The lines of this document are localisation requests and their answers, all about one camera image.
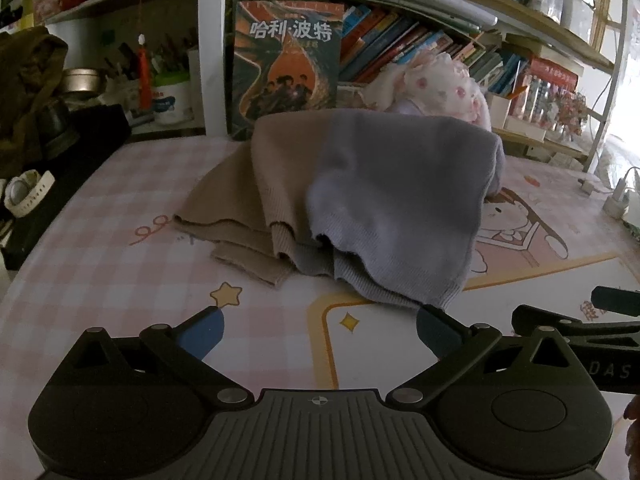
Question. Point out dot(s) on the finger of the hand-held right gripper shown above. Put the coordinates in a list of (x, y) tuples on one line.
[(550, 321), (615, 300)]

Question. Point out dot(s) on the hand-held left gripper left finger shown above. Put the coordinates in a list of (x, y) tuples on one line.
[(202, 332)]

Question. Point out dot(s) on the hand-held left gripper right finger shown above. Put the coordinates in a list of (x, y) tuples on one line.
[(432, 330)]

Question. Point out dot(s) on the lavender and beige sweater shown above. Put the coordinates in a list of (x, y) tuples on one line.
[(380, 185)]

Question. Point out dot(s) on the person's right hand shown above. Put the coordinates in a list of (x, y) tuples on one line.
[(633, 427)]

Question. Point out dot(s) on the pink checked printed table mat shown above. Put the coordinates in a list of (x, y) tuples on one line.
[(125, 280)]

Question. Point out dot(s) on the white flat box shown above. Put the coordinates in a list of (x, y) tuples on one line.
[(525, 129)]

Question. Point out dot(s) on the pink flower bouquet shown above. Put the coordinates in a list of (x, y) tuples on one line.
[(572, 110)]

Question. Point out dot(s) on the white pen box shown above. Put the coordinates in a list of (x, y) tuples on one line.
[(499, 110)]

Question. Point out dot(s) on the black case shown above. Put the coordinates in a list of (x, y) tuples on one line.
[(85, 150)]

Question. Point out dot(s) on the white wristwatch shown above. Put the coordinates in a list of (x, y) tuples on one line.
[(22, 192)]

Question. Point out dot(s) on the white jar with green lid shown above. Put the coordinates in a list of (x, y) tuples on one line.
[(172, 105)]

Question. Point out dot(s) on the red boxed book set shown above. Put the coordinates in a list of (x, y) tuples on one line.
[(550, 75)]

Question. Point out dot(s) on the pink and white plush rabbit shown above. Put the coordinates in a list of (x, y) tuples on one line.
[(445, 87)]

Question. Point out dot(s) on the dark round vessel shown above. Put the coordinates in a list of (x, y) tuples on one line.
[(60, 122)]

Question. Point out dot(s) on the red tassel ornament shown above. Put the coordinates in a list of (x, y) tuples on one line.
[(144, 75)]

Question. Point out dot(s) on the white shelf unit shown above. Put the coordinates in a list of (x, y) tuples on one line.
[(210, 60)]

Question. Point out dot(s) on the large illustrated book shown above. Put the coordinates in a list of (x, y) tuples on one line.
[(285, 70)]

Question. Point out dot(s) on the bundle of pens and brushes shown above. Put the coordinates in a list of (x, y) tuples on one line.
[(170, 57)]

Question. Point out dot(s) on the round metal tin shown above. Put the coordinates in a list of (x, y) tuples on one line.
[(80, 82)]

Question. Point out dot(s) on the clear plastic container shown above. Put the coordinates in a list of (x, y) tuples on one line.
[(577, 7)]

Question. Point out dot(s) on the row of colourful books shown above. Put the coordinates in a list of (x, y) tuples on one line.
[(400, 35)]

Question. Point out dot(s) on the olive brown bag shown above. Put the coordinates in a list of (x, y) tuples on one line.
[(25, 85)]

